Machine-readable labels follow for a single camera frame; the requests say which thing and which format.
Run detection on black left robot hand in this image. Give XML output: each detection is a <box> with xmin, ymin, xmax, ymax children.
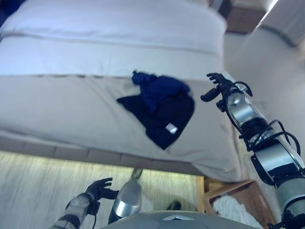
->
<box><xmin>85</xmin><ymin>177</ymin><xmax>120</xmax><ymax>201</ymax></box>

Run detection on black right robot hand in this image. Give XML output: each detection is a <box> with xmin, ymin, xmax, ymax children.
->
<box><xmin>200</xmin><ymin>73</ymin><xmax>235</xmax><ymax>103</ymax></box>

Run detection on blue garment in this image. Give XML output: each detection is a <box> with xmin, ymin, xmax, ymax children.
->
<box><xmin>131</xmin><ymin>70</ymin><xmax>191</xmax><ymax>114</ymax></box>

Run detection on white garment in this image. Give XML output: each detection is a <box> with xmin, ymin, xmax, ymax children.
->
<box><xmin>213</xmin><ymin>195</ymin><xmax>263</xmax><ymax>229</ymax></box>

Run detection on grey upholstered bed base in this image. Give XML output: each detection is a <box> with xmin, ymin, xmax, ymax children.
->
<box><xmin>0</xmin><ymin>135</ymin><xmax>203</xmax><ymax>177</ymax></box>

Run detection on beige bed cover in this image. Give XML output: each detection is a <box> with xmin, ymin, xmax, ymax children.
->
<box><xmin>0</xmin><ymin>73</ymin><xmax>244</xmax><ymax>183</ymax></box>

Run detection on light wooden bed foot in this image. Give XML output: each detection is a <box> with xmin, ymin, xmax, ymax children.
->
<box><xmin>203</xmin><ymin>176</ymin><xmax>224</xmax><ymax>215</ymax></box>

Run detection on brown wicker basket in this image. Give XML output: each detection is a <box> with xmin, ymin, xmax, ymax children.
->
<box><xmin>203</xmin><ymin>180</ymin><xmax>278</xmax><ymax>227</ymax></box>

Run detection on large grey striped rug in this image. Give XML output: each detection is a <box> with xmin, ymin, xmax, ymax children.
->
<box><xmin>0</xmin><ymin>150</ymin><xmax>286</xmax><ymax>229</ymax></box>

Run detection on black shorts with label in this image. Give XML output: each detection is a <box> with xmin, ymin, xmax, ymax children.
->
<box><xmin>116</xmin><ymin>94</ymin><xmax>195</xmax><ymax>150</ymax></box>

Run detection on brown wooden nightstand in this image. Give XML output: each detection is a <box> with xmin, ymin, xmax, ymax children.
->
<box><xmin>224</xmin><ymin>0</ymin><xmax>267</xmax><ymax>34</ymax></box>

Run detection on grey robot torso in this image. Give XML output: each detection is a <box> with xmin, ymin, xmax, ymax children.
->
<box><xmin>102</xmin><ymin>209</ymin><xmax>263</xmax><ymax>229</ymax></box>

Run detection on white duvet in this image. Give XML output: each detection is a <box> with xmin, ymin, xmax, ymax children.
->
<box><xmin>0</xmin><ymin>0</ymin><xmax>227</xmax><ymax>79</ymax></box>

